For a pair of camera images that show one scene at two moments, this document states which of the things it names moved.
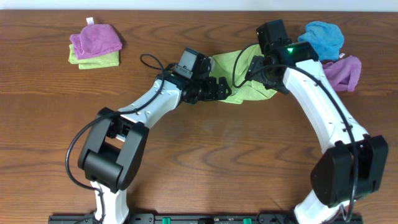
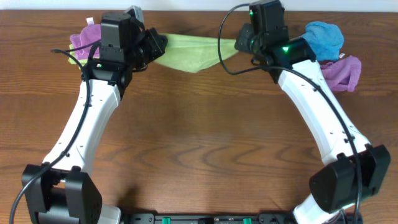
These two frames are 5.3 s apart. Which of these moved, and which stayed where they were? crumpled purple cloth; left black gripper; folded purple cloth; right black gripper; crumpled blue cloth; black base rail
Moved: left black gripper; right black gripper
Stayed: black base rail; crumpled purple cloth; folded purple cloth; crumpled blue cloth
